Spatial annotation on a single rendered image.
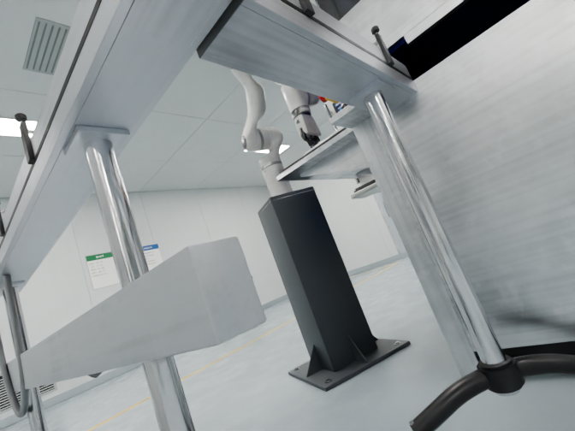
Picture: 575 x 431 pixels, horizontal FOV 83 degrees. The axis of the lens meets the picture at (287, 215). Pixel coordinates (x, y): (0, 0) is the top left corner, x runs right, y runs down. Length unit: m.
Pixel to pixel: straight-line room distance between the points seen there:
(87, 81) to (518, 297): 1.05
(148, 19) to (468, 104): 0.81
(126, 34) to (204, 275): 0.33
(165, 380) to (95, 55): 0.49
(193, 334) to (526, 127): 0.89
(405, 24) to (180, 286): 0.99
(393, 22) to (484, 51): 0.29
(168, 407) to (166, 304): 0.21
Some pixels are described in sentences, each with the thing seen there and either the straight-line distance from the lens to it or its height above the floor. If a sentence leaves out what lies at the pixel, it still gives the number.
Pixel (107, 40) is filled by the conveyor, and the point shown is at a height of 0.84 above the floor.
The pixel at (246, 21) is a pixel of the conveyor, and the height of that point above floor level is 0.84.
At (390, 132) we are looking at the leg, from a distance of 0.87.
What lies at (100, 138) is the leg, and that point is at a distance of 0.71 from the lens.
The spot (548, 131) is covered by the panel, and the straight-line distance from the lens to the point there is 1.02.
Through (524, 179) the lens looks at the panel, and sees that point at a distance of 1.01.
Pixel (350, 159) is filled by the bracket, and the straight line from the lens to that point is 1.28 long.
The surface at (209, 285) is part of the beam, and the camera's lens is 0.40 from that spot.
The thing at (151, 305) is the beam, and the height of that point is 0.50.
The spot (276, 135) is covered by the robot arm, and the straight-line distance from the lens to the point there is 1.82.
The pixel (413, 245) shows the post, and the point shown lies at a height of 0.43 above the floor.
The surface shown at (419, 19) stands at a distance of 1.16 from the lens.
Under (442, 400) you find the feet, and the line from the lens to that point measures 0.90.
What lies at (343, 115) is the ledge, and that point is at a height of 0.86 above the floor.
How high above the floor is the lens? 0.47
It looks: 10 degrees up
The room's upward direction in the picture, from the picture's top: 21 degrees counter-clockwise
